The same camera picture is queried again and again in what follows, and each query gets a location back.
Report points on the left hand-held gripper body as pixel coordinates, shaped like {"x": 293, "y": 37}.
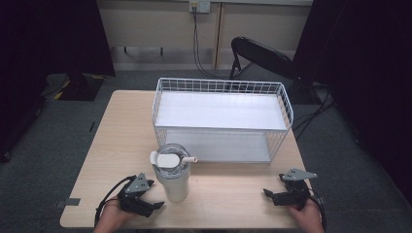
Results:
{"x": 134, "y": 200}

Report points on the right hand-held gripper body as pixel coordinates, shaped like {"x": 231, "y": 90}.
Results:
{"x": 296, "y": 194}

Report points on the white tumbler cup with straw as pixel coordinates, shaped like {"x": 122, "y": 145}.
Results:
{"x": 176, "y": 187}

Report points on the person's left hand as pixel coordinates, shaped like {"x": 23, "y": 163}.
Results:
{"x": 111, "y": 216}

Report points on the person's right hand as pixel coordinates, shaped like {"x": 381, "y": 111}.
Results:
{"x": 309, "y": 220}

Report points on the grey tape strip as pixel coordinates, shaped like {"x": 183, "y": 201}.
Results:
{"x": 68, "y": 202}

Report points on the black and yellow floor mat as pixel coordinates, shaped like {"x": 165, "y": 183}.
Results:
{"x": 81, "y": 87}

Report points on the black folding chair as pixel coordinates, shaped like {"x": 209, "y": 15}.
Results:
{"x": 262, "y": 53}

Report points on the black curtain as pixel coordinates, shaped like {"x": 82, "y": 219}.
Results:
{"x": 372, "y": 64}
{"x": 48, "y": 39}

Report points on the white wall socket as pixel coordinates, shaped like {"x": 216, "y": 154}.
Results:
{"x": 200, "y": 6}

